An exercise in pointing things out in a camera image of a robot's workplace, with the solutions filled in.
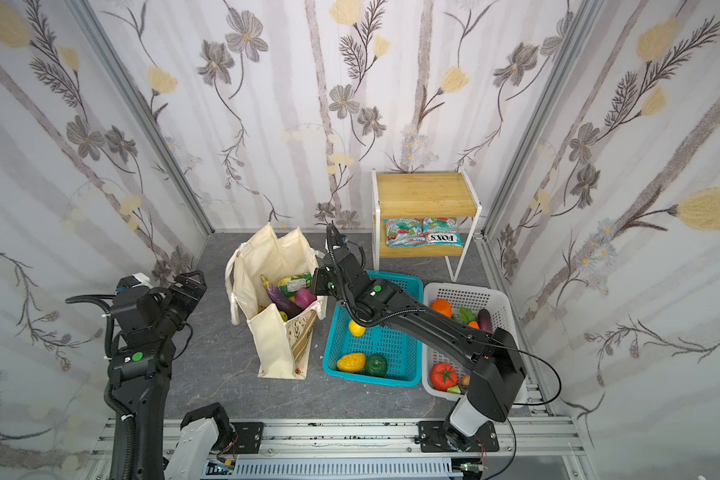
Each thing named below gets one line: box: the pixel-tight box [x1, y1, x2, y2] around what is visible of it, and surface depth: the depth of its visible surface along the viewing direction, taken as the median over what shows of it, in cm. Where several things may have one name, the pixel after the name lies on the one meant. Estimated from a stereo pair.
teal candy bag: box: [384, 217, 437, 248], surface depth 97 cm
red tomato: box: [430, 362, 459, 392], surface depth 80 cm
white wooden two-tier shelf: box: [371, 167, 483, 282], surface depth 88 cm
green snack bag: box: [277, 273, 313, 303], surface depth 93 cm
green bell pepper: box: [365, 353, 388, 377], surface depth 83 cm
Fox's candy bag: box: [422, 217, 464, 247], surface depth 98 cm
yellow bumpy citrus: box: [337, 352, 367, 373], surface depth 84 cm
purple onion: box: [295, 288, 317, 309], surface depth 89 cm
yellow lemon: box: [349, 320, 367, 337], surface depth 90 cm
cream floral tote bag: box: [225, 223, 328, 379], surface depth 82 cm
